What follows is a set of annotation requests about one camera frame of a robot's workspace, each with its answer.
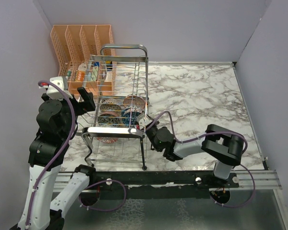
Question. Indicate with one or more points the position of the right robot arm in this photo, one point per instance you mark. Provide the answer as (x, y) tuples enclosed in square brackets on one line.
[(224, 145)]

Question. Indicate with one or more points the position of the brown floral patterned bowl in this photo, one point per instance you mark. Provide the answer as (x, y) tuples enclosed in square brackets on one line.
[(111, 105)]

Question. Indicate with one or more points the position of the pink floral patterned bowl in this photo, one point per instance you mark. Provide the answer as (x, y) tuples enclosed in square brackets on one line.
[(134, 100)]

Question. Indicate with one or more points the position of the black leaf patterned bowl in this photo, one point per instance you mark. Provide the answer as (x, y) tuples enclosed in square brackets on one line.
[(108, 119)]

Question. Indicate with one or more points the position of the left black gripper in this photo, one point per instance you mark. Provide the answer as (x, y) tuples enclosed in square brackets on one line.
[(84, 107)]

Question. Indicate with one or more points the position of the red geometric patterned bowl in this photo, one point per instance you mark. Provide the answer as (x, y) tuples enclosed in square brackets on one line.
[(107, 140)]

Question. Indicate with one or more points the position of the green glue stick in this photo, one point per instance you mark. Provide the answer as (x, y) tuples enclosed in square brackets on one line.
[(68, 74)]

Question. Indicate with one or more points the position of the peach plastic file organizer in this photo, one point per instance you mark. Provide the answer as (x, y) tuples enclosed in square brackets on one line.
[(74, 44)]

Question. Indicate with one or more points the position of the steel wire dish rack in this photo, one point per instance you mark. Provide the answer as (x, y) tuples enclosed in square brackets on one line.
[(115, 131)]

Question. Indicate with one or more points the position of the light blue patterned bowl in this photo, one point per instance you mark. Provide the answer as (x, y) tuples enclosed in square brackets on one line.
[(126, 109)]

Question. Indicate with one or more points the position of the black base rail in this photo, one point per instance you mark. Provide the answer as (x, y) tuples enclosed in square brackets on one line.
[(153, 184)]

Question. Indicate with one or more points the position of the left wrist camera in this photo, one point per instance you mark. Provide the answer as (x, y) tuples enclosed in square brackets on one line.
[(58, 90)]

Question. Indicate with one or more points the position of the green white box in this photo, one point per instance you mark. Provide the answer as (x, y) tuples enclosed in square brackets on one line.
[(94, 72)]

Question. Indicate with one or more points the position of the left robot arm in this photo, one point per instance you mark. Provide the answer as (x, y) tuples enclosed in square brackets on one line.
[(57, 120)]

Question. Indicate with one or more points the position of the dark blue patterned bowl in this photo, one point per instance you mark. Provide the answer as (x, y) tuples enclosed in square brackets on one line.
[(129, 118)]

